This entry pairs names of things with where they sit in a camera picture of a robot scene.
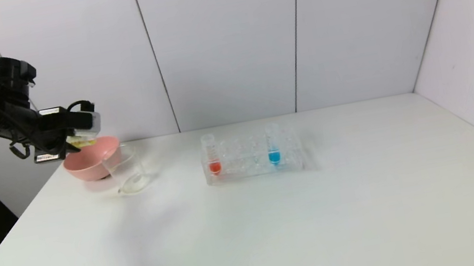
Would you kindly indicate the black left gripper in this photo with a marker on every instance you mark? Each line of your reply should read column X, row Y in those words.
column 48, row 156

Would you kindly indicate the test tube with blue liquid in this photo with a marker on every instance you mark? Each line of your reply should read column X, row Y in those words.
column 274, row 157

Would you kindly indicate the pink bowl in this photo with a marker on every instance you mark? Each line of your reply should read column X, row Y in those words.
column 93, row 164

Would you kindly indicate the clear glass beaker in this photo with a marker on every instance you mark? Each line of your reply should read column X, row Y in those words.
column 132, row 182

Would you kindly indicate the test tube with red liquid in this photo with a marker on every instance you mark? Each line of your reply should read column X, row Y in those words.
column 215, row 168

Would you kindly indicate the clear acrylic test tube rack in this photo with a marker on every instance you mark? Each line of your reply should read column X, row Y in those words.
column 248, row 169

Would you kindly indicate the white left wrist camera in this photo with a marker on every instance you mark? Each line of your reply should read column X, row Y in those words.
column 88, row 121

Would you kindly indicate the test tube with yellow liquid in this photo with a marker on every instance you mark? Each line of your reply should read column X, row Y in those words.
column 82, row 140

